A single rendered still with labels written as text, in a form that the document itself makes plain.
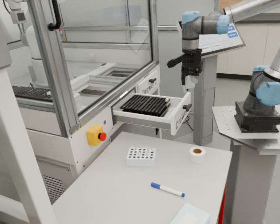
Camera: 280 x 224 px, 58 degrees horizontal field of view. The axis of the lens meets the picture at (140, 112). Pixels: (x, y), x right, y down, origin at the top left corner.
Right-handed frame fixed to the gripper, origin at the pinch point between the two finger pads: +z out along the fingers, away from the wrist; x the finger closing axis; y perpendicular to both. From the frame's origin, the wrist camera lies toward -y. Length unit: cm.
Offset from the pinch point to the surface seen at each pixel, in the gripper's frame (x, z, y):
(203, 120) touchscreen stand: 92, 68, -8
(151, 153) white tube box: -26.6, 21.2, -7.8
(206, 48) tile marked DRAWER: 81, 0, -7
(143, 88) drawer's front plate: 22.3, 11.5, -33.0
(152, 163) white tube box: -31.8, 22.6, -5.5
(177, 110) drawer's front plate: -8.3, 7.3, -1.3
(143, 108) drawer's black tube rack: -5.9, 10.2, -20.2
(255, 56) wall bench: 286, 60, 24
